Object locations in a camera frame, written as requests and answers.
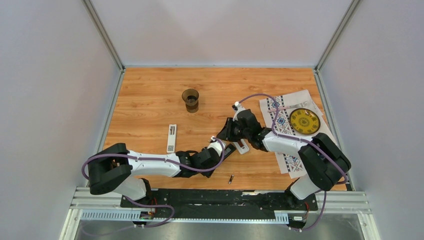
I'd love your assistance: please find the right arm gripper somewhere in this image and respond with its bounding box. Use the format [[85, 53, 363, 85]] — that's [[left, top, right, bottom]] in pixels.
[[217, 117, 251, 143]]

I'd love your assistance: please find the small white remote control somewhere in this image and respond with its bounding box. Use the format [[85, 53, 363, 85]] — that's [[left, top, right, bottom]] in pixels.
[[166, 124, 177, 153]]

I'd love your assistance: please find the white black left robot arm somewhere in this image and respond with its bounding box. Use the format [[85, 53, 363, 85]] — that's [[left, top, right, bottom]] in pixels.
[[81, 136, 227, 208]]

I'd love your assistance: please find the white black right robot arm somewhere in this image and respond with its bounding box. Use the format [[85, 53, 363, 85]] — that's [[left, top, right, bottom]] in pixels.
[[217, 109, 352, 210]]

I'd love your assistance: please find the brown translucent plastic cup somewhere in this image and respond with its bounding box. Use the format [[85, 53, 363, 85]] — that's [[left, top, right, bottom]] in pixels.
[[181, 88, 200, 113]]

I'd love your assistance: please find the patterned white cloth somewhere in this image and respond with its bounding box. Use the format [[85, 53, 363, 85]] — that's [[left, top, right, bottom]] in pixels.
[[258, 89, 339, 180]]

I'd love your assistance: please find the yellow patterned plate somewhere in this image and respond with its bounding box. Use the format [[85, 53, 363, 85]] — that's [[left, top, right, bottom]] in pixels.
[[289, 108, 321, 135]]

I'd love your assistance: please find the metal fork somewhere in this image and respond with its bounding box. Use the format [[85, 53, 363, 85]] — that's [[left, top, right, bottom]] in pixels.
[[267, 101, 309, 113]]

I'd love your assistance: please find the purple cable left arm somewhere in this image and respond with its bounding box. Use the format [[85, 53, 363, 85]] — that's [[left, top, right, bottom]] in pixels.
[[81, 136, 227, 229]]

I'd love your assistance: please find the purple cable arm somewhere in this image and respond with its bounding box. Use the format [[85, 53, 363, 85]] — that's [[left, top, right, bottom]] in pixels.
[[236, 93, 349, 232], [81, 136, 227, 229]]

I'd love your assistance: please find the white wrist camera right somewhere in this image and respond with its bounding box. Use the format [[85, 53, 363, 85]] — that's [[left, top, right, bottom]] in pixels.
[[231, 101, 246, 122]]

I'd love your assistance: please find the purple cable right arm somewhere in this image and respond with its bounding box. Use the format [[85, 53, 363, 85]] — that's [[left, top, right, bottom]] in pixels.
[[236, 93, 349, 232]]

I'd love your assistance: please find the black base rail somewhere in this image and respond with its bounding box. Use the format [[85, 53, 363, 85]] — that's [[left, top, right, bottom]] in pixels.
[[139, 188, 318, 220]]

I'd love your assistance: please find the aluminium frame rail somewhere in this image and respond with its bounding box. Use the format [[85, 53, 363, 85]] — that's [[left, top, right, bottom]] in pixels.
[[70, 187, 372, 224]]

